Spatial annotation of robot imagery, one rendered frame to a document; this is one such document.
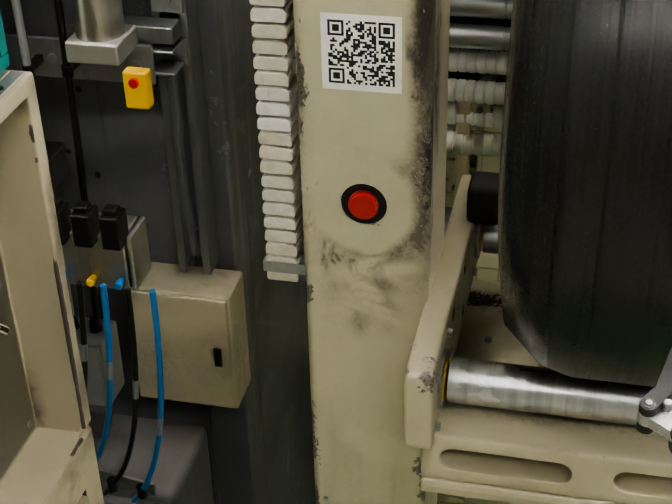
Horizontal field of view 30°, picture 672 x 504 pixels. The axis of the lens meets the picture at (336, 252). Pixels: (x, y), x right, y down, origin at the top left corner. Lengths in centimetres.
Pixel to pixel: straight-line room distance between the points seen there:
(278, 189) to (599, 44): 44
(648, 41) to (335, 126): 37
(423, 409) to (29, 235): 40
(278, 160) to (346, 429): 33
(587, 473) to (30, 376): 54
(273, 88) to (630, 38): 40
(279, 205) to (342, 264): 9
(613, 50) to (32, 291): 55
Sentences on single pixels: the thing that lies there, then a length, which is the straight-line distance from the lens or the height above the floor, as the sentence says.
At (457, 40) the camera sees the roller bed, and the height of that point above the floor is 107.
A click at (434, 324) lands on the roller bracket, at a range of 125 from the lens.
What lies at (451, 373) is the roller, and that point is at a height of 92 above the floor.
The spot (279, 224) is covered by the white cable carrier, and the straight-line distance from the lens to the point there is 128.
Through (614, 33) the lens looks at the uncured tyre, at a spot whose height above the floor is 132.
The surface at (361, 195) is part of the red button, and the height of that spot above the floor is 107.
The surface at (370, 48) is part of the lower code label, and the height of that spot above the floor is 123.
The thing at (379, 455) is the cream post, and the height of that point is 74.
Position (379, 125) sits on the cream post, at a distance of 118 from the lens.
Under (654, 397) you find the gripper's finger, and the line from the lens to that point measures 86.
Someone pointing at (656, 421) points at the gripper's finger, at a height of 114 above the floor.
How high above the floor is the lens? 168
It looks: 33 degrees down
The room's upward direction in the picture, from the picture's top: 2 degrees counter-clockwise
